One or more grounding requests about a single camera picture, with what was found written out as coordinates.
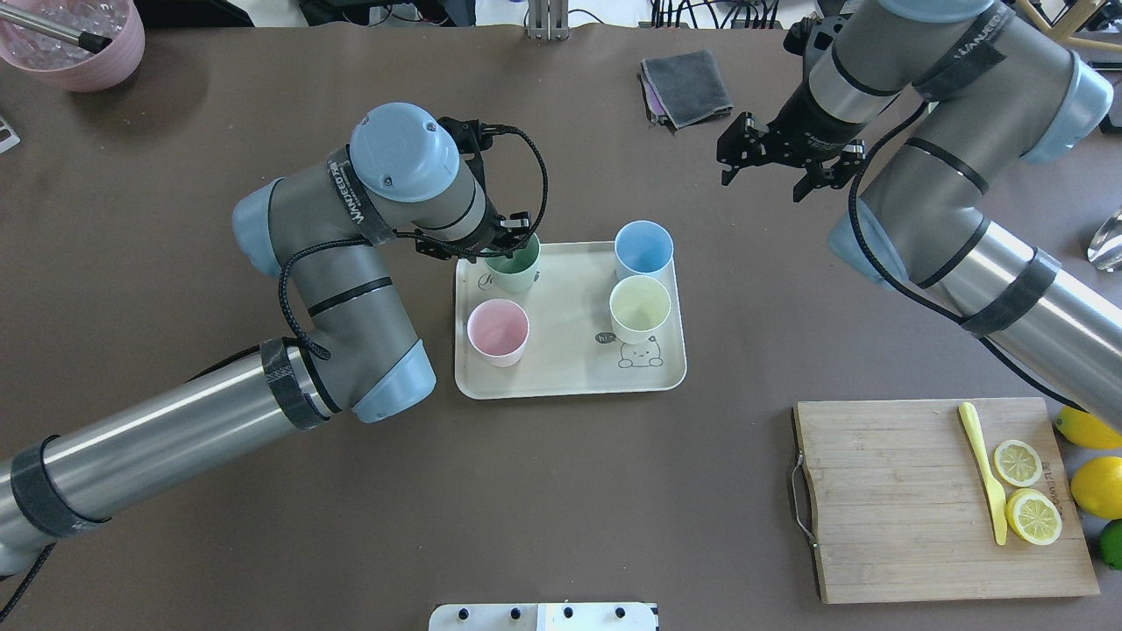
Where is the lemon half slice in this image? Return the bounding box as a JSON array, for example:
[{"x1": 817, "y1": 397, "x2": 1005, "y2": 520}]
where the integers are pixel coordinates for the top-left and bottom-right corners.
[
  {"x1": 993, "y1": 439, "x2": 1043, "y2": 488},
  {"x1": 1005, "y1": 488, "x2": 1063, "y2": 546}
]

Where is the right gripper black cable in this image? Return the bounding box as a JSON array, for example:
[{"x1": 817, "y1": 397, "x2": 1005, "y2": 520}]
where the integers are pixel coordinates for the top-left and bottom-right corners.
[{"x1": 847, "y1": 101, "x2": 1088, "y2": 413}]

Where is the pink plastic cup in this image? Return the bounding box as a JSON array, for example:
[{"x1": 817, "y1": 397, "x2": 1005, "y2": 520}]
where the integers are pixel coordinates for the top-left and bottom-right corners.
[{"x1": 466, "y1": 299, "x2": 530, "y2": 368}]

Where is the cream plastic cup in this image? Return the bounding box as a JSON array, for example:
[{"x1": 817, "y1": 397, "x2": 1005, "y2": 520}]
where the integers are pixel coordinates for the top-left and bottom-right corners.
[{"x1": 608, "y1": 275, "x2": 671, "y2": 344}]

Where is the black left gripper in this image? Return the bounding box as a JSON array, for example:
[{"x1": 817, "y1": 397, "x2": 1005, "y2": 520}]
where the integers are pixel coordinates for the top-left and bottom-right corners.
[{"x1": 414, "y1": 117, "x2": 532, "y2": 260}]

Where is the wooden cutting board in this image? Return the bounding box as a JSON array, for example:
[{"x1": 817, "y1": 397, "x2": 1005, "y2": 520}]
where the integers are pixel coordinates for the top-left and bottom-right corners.
[{"x1": 792, "y1": 397, "x2": 1100, "y2": 606}]

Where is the pink bowl with ice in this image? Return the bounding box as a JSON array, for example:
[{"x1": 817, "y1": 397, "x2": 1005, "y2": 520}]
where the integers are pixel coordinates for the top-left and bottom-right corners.
[{"x1": 1, "y1": 1, "x2": 146, "y2": 92}]

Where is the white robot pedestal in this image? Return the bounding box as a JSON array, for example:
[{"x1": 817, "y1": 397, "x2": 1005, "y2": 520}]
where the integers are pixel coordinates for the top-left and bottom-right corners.
[{"x1": 427, "y1": 600, "x2": 661, "y2": 630}]

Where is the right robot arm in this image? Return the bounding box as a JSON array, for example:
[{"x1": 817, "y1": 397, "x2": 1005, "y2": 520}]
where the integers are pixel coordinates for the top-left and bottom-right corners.
[{"x1": 716, "y1": 1, "x2": 1119, "y2": 427}]

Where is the cream rabbit tray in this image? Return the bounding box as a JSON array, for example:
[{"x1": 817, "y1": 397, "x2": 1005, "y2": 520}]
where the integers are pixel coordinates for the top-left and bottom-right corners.
[{"x1": 453, "y1": 241, "x2": 688, "y2": 400}]

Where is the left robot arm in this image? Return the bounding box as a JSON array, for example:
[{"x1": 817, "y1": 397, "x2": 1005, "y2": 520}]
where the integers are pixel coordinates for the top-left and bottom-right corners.
[{"x1": 1, "y1": 103, "x2": 543, "y2": 578}]

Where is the metal scoop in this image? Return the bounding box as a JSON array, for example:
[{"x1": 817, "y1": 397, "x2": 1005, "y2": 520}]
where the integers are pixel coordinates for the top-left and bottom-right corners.
[{"x1": 1086, "y1": 208, "x2": 1121, "y2": 273}]

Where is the green plastic cup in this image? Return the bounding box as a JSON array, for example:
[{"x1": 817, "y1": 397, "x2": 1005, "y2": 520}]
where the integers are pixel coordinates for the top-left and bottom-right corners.
[{"x1": 484, "y1": 235, "x2": 541, "y2": 293}]

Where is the blue plastic cup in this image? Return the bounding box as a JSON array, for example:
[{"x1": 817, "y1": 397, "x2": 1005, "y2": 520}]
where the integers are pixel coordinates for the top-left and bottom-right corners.
[{"x1": 614, "y1": 220, "x2": 674, "y2": 280}]

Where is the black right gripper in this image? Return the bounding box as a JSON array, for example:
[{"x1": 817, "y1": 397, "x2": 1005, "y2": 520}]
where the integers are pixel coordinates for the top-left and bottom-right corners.
[{"x1": 716, "y1": 13, "x2": 870, "y2": 203}]

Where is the aluminium frame post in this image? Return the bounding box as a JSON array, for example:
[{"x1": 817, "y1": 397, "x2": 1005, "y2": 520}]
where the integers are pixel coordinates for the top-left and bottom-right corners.
[{"x1": 526, "y1": 0, "x2": 570, "y2": 42}]

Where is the grey folded cloth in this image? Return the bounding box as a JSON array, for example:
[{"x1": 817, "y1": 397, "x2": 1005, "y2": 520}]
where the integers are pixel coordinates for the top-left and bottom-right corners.
[{"x1": 640, "y1": 49, "x2": 733, "y2": 129}]

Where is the green lime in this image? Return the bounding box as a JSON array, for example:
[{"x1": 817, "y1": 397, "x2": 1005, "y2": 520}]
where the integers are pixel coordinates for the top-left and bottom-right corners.
[{"x1": 1097, "y1": 519, "x2": 1122, "y2": 571}]

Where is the metal muddler in bowl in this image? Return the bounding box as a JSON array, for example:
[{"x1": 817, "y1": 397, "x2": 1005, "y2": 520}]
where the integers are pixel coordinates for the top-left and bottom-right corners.
[{"x1": 1, "y1": 3, "x2": 113, "y2": 53}]

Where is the wooden mug tree stand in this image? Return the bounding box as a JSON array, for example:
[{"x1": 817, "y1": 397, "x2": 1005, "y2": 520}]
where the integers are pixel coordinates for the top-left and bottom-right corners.
[{"x1": 1014, "y1": 0, "x2": 1121, "y2": 53}]

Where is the whole yellow lemon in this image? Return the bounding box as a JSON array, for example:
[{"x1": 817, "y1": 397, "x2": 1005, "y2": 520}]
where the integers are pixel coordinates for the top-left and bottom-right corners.
[
  {"x1": 1055, "y1": 405, "x2": 1121, "y2": 450},
  {"x1": 1069, "y1": 456, "x2": 1121, "y2": 521}
]

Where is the yellow plastic knife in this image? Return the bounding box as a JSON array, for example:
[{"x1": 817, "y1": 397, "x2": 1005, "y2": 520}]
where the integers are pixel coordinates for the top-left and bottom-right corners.
[{"x1": 958, "y1": 401, "x2": 1009, "y2": 546}]

